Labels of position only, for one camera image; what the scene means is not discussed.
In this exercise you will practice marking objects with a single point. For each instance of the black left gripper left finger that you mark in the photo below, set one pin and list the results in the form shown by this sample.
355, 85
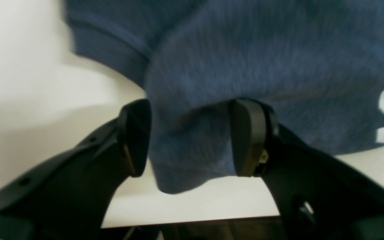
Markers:
66, 197

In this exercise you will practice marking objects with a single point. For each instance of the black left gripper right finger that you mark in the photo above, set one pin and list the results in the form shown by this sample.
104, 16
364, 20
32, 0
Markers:
318, 196

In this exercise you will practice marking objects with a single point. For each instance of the dark blue T-shirt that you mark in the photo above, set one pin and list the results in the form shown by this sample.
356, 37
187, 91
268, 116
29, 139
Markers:
318, 63

